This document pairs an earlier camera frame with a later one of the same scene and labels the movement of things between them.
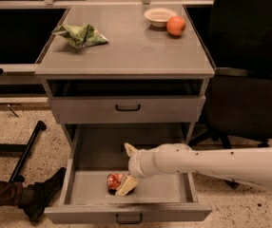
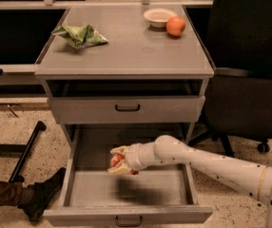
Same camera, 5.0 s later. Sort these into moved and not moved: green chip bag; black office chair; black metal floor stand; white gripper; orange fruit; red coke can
Moved: white gripper; red coke can
Not moved: black office chair; green chip bag; orange fruit; black metal floor stand
